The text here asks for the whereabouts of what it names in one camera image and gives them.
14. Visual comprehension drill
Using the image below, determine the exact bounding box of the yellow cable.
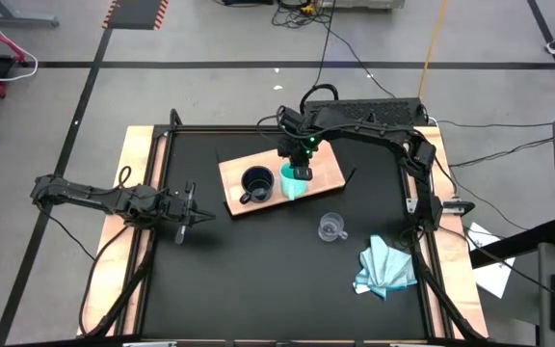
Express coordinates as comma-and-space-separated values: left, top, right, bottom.
416, 0, 450, 100

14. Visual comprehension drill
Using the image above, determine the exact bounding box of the grey metal stand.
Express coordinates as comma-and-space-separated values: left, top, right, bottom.
0, 0, 61, 28

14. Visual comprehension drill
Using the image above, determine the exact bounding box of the teal mug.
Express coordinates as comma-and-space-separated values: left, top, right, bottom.
278, 162, 310, 201

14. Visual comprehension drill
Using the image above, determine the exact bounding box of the black desk beam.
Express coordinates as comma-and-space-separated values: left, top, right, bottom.
468, 219, 555, 270

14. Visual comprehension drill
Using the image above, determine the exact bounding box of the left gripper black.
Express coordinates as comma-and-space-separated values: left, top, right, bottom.
164, 181, 217, 245

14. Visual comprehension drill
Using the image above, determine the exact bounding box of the light blue cloth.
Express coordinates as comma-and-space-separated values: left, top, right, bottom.
353, 234, 418, 301

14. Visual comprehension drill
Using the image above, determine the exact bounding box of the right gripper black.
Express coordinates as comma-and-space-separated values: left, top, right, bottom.
277, 132, 318, 181

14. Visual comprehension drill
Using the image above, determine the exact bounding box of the dark blue enamel mug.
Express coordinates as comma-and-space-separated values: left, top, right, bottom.
238, 165, 276, 205

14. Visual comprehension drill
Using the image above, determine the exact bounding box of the black cable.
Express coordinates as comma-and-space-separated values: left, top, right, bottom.
299, 0, 339, 115
448, 137, 554, 169
434, 118, 555, 130

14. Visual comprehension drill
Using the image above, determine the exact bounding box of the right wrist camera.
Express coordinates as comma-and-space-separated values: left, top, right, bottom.
276, 105, 304, 132

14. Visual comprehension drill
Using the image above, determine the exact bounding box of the black mat with hazard stripes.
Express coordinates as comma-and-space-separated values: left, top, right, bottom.
101, 0, 170, 31

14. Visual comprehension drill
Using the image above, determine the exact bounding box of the white paper sheet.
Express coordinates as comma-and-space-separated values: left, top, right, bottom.
464, 221, 517, 300

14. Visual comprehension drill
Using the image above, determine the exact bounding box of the wooden cutting board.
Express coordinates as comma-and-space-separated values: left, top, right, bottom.
215, 139, 358, 218

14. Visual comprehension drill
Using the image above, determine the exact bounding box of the white cable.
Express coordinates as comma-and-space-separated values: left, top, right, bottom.
0, 0, 40, 82

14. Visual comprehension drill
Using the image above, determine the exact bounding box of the clear plastic cup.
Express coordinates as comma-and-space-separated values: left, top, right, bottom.
317, 212, 349, 242

